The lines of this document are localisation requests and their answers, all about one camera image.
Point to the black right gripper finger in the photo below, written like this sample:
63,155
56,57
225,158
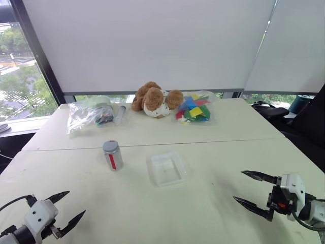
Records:
264,177
254,207

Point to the brown and white plush dog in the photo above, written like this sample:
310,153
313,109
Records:
153,101

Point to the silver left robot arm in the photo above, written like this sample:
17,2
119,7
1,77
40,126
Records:
22,235

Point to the grey bottle cap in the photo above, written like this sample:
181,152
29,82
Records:
110,146

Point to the white plate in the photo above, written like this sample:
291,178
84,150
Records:
3,127

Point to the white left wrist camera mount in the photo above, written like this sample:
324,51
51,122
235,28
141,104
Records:
38,216

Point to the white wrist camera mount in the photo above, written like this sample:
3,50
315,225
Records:
294,183
38,216

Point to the black window frame post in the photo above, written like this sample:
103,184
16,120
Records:
35,50

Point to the silver can with red stripe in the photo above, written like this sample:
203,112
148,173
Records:
115,161

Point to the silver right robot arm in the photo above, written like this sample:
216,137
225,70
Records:
317,208

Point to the clear plastic syringe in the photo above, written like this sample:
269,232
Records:
119,115

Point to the clear bag with dark items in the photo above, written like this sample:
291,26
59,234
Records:
83,118

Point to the bag of coloured plastic pieces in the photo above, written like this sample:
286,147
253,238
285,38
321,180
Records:
195,110

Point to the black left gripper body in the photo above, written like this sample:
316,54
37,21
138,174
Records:
51,226

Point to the wide white roller blind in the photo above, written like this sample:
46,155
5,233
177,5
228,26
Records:
152,45

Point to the black chair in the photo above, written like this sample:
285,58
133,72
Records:
309,127

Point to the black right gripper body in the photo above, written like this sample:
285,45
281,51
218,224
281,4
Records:
280,200

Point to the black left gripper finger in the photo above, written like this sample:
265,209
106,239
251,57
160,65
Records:
59,195
73,221

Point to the narrow white roller blind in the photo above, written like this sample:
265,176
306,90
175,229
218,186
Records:
292,50

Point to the black bag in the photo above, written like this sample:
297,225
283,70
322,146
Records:
266,108

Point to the clear plastic tray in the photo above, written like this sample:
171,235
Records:
167,169

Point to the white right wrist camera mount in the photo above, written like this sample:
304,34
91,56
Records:
294,183

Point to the teal cup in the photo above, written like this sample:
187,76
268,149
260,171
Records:
300,103

